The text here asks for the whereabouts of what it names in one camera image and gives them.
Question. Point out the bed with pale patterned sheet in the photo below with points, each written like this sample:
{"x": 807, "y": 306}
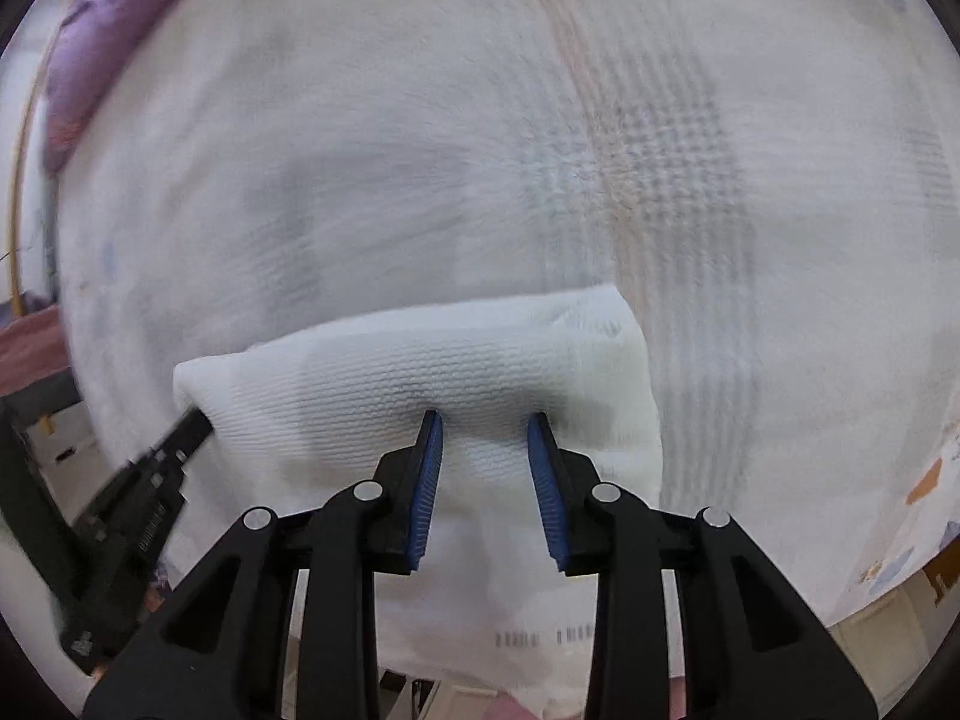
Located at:
{"x": 450, "y": 127}

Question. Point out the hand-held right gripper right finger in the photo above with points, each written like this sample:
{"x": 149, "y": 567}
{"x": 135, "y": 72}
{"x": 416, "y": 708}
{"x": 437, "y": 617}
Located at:
{"x": 544, "y": 487}

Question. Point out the wooden pole drying rack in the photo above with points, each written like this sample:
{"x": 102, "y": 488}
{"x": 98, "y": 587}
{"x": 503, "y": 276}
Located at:
{"x": 14, "y": 255}

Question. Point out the dark grey cloth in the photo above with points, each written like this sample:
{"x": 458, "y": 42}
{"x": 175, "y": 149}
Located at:
{"x": 37, "y": 401}

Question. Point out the purple floral quilt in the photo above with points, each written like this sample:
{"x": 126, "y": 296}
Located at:
{"x": 112, "y": 15}

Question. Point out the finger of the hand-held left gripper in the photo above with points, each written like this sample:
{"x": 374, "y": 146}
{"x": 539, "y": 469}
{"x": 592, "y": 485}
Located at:
{"x": 187, "y": 435}

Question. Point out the pink towel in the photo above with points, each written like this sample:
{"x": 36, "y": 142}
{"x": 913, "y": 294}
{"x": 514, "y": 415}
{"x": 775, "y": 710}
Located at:
{"x": 30, "y": 352}

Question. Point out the white snap-button jacket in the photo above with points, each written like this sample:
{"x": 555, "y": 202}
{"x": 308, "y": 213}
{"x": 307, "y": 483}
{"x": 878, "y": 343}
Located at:
{"x": 450, "y": 360}

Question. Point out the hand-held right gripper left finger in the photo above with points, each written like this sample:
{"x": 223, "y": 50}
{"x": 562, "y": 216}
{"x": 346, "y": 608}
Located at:
{"x": 427, "y": 487}

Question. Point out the pink padded jacket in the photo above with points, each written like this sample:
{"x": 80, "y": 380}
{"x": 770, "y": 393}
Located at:
{"x": 517, "y": 712}

